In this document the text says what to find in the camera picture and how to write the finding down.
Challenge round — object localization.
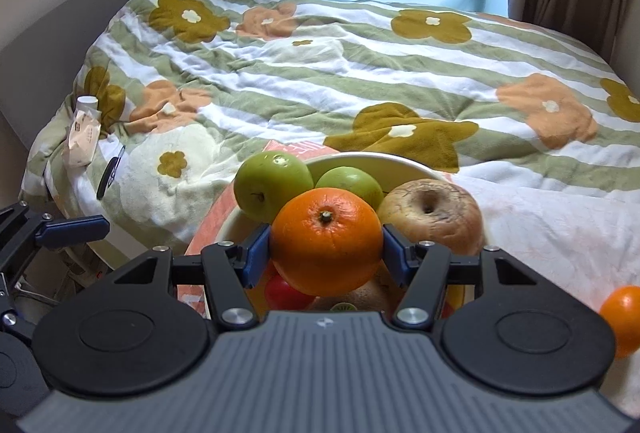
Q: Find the wrinkled brown apple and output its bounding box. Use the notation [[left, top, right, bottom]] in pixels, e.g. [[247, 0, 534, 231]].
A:
[[377, 179, 485, 256]]

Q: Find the green apple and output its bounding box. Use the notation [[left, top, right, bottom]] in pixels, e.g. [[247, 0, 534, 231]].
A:
[[315, 166, 386, 211], [234, 151, 315, 225]]

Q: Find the small black object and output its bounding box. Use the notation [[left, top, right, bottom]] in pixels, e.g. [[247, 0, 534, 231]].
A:
[[96, 147, 127, 201]]

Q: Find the large orange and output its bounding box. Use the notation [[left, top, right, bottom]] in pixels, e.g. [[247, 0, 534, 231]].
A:
[[270, 188, 385, 298], [599, 285, 640, 360]]

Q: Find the large red tomato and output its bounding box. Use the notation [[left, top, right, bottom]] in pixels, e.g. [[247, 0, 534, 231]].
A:
[[264, 274, 317, 312]]

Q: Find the cream oval bowl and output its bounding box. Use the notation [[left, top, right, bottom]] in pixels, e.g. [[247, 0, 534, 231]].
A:
[[202, 152, 488, 321]]

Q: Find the beige headboard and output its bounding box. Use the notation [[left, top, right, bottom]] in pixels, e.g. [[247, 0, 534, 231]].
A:
[[0, 0, 183, 154]]

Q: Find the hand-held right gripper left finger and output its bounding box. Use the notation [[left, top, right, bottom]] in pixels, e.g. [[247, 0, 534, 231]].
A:
[[114, 223, 273, 332]]

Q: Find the floral striped quilt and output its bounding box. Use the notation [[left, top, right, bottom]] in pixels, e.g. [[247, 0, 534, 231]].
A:
[[22, 0, 640, 226]]

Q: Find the brown kiwi with sticker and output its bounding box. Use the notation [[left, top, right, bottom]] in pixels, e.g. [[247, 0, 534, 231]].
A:
[[307, 280, 408, 314]]

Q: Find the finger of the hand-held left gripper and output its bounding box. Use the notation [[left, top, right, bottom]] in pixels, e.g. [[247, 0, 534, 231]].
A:
[[0, 202, 111, 284]]

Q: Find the white towel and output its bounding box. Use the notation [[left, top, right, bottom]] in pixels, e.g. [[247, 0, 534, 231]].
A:
[[450, 173, 640, 414]]

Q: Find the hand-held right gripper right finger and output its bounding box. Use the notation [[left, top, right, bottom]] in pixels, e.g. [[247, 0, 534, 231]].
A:
[[382, 223, 538, 329]]

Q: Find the small white bottle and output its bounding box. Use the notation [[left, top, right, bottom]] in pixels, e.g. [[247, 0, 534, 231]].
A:
[[76, 95, 101, 120]]

